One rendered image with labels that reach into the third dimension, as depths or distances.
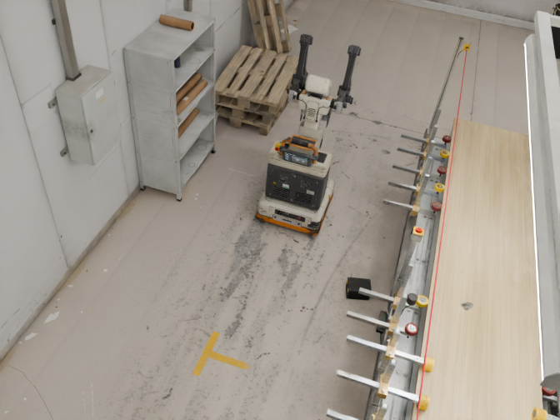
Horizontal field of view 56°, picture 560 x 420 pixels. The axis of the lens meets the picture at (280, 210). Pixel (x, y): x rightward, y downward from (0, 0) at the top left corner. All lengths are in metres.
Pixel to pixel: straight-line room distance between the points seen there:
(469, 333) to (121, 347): 2.55
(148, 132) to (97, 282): 1.41
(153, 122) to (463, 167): 2.77
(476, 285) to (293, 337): 1.48
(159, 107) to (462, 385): 3.23
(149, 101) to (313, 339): 2.46
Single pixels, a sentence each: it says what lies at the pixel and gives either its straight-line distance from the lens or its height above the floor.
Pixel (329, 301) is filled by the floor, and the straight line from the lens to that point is 4.65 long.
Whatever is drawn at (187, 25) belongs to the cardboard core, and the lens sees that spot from 4.92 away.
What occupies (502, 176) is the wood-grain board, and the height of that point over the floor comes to 0.90.
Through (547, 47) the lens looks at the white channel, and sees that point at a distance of 3.33.
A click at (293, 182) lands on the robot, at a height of 0.56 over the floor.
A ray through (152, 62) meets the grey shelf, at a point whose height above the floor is 1.49.
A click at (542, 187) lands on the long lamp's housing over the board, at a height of 2.38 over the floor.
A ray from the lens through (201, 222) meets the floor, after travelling 5.18.
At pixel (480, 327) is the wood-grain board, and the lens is 3.71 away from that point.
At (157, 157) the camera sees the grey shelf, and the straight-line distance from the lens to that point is 5.15.
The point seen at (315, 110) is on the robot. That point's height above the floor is 1.14.
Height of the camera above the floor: 3.66
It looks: 43 degrees down
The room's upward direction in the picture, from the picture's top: 7 degrees clockwise
